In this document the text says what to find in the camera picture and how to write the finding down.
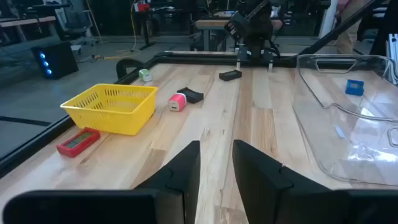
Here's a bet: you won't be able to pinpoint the black curved bracket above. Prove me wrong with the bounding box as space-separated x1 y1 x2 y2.
116 58 146 80

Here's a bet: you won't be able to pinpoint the person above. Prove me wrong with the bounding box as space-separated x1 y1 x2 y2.
334 0 374 55

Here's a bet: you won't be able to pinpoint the clear plastic bin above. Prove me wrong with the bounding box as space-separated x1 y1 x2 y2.
292 54 398 187

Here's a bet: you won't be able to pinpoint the pink white USB charger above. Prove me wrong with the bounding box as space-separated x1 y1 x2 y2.
167 92 188 112

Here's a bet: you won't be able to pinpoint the wooden top table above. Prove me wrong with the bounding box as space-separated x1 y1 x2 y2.
195 18 284 52

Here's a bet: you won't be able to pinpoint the green white USB charger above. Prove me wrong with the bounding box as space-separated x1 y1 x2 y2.
138 68 153 83

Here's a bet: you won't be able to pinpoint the black framed digital timer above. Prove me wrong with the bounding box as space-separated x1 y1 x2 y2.
176 86 205 105
218 69 243 82

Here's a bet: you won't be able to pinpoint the yellow cable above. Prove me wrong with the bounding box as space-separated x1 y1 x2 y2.
91 0 141 62

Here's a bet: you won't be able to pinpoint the silver aluminium profile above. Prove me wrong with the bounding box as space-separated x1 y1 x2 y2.
385 32 398 85

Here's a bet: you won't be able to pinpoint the yellow plastic basket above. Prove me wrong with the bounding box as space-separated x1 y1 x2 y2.
60 83 159 136

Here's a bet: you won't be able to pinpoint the red framed digital timer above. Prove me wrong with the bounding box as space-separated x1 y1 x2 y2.
55 126 101 159

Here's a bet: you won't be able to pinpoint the black computer tower blue lights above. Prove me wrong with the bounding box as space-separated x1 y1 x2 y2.
30 42 80 80

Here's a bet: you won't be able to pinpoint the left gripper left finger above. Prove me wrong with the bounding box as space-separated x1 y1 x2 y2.
133 140 201 224

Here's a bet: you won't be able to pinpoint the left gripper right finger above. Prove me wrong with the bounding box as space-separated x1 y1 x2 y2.
232 139 333 224

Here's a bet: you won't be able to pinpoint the wooden workbench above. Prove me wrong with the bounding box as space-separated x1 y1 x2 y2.
0 16 57 43

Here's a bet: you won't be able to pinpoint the black aluminium table frame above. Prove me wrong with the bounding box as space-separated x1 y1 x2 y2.
0 0 398 179

